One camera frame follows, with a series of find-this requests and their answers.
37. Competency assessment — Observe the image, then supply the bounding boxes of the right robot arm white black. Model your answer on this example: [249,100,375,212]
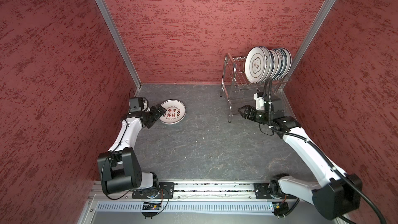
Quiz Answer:
[238,105,362,220]

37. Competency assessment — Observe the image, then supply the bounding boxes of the right aluminium corner post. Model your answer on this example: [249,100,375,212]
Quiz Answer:
[288,0,336,78]

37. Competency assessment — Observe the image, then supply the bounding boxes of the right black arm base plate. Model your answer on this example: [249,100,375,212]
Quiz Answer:
[254,183,296,201]

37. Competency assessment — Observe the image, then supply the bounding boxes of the left small circuit board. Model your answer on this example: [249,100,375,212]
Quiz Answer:
[142,202,162,212]

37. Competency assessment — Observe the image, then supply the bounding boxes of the right black corrugated cable conduit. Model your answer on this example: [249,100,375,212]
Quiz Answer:
[263,77,387,224]

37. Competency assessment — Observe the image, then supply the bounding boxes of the chrome wire dish rack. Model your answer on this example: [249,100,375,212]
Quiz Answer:
[220,54,290,123]

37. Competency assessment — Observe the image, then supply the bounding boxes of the left aluminium corner post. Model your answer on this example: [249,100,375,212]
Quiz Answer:
[95,0,142,91]

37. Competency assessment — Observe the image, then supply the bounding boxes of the patterned plate green rim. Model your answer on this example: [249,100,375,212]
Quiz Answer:
[271,49,285,80]

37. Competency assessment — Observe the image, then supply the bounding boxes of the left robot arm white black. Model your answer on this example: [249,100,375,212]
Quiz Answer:
[97,105,166,196]

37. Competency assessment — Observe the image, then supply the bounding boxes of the small circuit board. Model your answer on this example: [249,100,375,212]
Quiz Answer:
[272,202,289,216]
[142,202,162,212]

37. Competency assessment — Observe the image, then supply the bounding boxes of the right small circuit board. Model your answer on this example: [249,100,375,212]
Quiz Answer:
[272,202,289,216]

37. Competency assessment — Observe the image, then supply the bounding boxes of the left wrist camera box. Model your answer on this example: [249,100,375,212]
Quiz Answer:
[129,97,149,114]

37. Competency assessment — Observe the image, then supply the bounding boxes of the white plate black quatrefoil emblem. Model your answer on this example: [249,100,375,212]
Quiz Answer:
[245,46,271,84]

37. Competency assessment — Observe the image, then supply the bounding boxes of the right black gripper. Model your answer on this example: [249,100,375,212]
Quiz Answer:
[237,105,272,124]

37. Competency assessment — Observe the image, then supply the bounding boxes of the aluminium corner post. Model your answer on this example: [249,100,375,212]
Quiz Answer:
[288,0,336,78]
[95,0,142,91]

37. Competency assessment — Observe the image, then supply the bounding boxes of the white plate red black characters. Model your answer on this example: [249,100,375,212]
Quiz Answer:
[159,99,187,124]

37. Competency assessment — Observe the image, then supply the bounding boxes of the aluminium mounting rail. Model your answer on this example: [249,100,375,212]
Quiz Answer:
[90,180,318,202]

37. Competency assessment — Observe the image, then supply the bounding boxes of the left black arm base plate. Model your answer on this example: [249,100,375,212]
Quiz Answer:
[131,182,175,200]

